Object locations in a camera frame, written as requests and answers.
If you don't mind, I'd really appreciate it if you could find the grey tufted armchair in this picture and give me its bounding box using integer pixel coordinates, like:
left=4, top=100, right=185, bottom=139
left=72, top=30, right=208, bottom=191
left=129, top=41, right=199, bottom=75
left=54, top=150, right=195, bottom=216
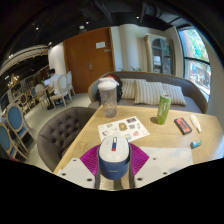
left=36, top=106, right=98, bottom=173

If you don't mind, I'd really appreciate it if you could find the grey curved sofa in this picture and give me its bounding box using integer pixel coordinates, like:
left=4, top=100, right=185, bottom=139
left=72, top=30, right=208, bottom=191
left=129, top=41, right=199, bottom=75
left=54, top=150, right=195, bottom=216
left=87, top=70, right=209, bottom=115

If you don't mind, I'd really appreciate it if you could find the clear shaker bottle white lid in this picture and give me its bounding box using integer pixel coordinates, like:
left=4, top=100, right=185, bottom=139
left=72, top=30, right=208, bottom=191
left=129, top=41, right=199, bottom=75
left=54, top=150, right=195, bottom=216
left=97, top=77, right=120, bottom=119

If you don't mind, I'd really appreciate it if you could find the arched glass-door cabinet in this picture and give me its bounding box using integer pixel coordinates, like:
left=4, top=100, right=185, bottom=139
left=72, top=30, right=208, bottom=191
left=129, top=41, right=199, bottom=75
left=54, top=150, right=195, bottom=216
left=144, top=33, right=176, bottom=76

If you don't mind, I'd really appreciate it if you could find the striped cushion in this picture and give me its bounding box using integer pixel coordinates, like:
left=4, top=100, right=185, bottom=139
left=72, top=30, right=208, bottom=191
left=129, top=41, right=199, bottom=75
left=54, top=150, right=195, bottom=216
left=119, top=78, right=138, bottom=100
left=162, top=83, right=188, bottom=107
left=133, top=79, right=166, bottom=106

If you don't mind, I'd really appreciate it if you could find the group of blue-backed chairs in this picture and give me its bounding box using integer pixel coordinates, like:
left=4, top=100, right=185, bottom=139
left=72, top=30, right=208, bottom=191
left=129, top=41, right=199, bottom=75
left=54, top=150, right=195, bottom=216
left=0, top=83, right=38, bottom=161

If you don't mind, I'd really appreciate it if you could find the black-framed window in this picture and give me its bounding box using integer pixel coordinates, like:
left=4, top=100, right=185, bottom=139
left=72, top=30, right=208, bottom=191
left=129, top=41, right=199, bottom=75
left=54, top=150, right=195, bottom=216
left=178, top=26, right=213, bottom=98

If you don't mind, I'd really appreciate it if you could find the white sticker sheet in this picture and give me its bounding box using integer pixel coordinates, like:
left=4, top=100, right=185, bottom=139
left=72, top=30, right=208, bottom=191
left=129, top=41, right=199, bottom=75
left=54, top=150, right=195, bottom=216
left=97, top=115, right=151, bottom=143

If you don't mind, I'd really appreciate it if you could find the black and red flat box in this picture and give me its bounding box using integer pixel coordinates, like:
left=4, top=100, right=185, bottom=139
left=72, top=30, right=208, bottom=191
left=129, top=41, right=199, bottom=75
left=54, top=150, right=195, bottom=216
left=173, top=117, right=193, bottom=136

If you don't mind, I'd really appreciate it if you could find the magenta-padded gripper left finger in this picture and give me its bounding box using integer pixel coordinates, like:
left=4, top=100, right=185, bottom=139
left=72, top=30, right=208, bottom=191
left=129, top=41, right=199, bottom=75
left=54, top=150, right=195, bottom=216
left=55, top=143, right=102, bottom=190

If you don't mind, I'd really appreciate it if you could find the white squeeze tube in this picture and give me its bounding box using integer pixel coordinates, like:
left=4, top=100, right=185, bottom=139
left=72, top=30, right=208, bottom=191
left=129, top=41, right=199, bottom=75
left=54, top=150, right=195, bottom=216
left=189, top=114, right=203, bottom=134

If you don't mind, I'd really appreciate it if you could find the white dining chair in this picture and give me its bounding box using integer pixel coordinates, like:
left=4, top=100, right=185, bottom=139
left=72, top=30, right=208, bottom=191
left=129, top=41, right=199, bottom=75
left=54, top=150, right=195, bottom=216
left=49, top=71, right=76, bottom=108

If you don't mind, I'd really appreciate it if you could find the white and blue computer mouse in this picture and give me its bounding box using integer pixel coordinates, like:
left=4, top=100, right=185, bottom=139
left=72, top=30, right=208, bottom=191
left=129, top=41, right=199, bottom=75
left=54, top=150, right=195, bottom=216
left=97, top=133, right=132, bottom=181

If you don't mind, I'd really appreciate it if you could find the green drink can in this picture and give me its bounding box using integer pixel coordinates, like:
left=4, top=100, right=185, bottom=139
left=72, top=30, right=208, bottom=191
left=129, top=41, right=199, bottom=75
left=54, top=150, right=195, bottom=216
left=155, top=93, right=172, bottom=126

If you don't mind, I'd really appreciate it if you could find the small teal gum pack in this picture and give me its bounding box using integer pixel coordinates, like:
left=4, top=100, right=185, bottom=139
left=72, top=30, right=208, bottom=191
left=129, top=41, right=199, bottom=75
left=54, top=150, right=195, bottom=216
left=190, top=138, right=203, bottom=149

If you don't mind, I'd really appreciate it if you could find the brown wooden door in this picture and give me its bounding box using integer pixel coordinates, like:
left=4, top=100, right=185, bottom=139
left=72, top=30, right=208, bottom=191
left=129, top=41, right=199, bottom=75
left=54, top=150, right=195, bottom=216
left=63, top=27, right=116, bottom=94

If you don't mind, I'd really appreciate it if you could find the pale cloud-print mouse pad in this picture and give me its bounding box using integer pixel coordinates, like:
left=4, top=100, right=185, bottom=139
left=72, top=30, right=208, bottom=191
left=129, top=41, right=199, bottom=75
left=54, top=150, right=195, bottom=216
left=138, top=146, right=195, bottom=174

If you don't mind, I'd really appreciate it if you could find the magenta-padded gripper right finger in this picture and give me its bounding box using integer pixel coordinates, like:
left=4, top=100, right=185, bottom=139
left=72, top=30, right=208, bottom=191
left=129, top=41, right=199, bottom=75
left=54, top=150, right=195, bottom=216
left=128, top=142, right=172, bottom=190

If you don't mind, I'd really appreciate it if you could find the person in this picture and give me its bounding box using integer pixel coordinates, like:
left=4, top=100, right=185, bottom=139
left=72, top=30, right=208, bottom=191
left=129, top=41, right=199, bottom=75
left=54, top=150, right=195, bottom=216
left=43, top=68, right=63, bottom=97

